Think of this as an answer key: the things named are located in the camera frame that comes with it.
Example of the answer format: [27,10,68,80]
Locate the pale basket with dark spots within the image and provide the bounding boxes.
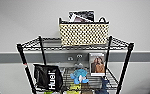
[58,16,111,47]

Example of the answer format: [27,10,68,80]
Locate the blue shark plush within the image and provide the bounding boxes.
[98,77,111,94]

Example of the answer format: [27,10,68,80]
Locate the small round grey wall fitting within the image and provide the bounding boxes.
[67,56,74,62]
[76,53,84,59]

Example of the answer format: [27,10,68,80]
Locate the black wire shelf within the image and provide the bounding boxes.
[15,35,136,94]

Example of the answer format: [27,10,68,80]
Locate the white portrait picture box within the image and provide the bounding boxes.
[88,52,107,77]

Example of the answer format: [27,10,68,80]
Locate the long grey wall band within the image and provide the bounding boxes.
[0,50,150,65]

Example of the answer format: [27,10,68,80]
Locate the light blue plush toy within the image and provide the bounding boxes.
[70,68,91,85]

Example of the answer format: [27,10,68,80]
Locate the black Huel bag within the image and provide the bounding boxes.
[32,63,65,93]

